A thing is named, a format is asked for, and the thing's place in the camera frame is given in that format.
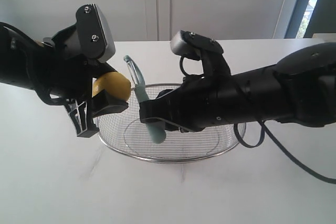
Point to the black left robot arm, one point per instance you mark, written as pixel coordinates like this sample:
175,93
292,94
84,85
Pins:
17,60

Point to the teal handled peeler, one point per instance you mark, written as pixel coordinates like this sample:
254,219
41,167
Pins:
157,134

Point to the white cabinet doors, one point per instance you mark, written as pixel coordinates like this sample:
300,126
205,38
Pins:
137,20

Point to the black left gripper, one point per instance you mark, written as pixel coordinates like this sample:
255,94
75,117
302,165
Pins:
62,74

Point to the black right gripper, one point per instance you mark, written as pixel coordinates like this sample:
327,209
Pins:
201,101

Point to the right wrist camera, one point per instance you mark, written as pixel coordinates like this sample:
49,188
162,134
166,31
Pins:
190,45

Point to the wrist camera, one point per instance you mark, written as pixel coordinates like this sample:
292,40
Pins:
190,45
94,34

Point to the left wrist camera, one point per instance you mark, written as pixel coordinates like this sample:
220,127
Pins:
94,34

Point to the yellow lemon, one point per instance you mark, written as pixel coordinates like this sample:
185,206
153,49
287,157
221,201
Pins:
116,84

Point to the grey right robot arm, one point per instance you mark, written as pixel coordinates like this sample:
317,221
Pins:
300,89

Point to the dark window frame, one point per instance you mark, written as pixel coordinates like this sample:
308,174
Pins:
310,17

